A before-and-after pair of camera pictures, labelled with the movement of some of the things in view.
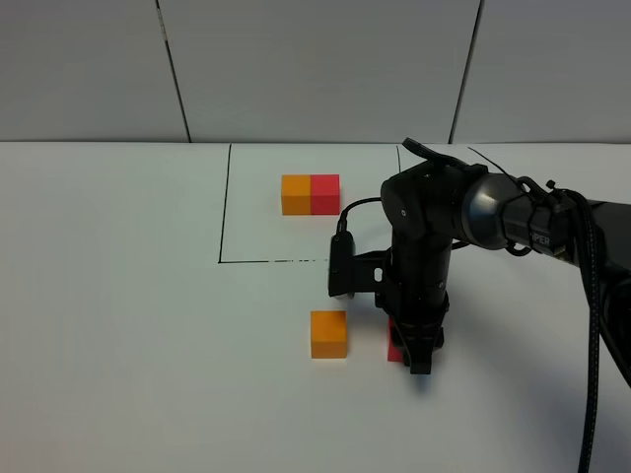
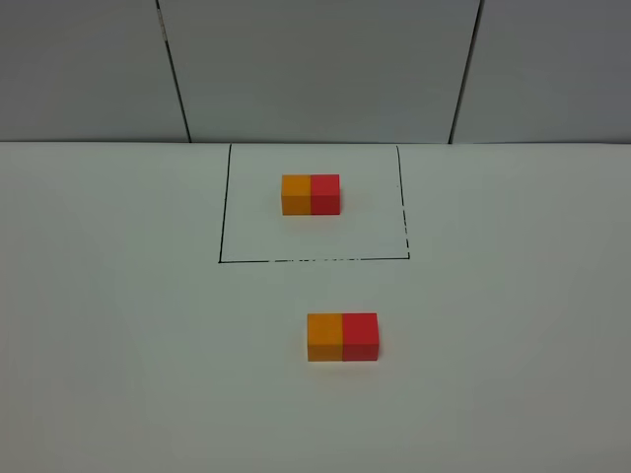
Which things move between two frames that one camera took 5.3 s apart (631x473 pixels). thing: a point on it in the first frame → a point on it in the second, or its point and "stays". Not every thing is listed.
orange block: x=328 y=334 stays
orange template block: x=296 y=194 stays
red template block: x=324 y=194 stays
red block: x=395 y=353 → x=360 y=337
